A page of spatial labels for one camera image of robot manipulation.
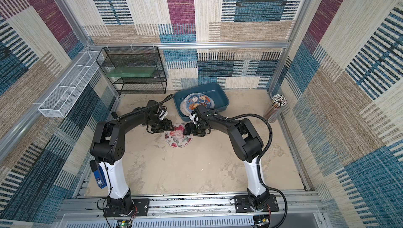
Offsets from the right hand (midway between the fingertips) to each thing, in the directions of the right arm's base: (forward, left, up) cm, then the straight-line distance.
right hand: (191, 135), depth 95 cm
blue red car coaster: (+28, -4, +3) cm, 29 cm away
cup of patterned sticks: (+10, -49, +6) cm, 51 cm away
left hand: (+4, +13, 0) cm, 14 cm away
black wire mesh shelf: (+39, +39, +19) cm, 58 cm away
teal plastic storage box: (+38, -14, +1) cm, 41 cm away
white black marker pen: (+13, +49, +3) cm, 51 cm away
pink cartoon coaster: (+22, +4, +2) cm, 22 cm away
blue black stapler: (-22, +46, +2) cm, 51 cm away
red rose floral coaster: (-1, +9, -2) cm, 10 cm away
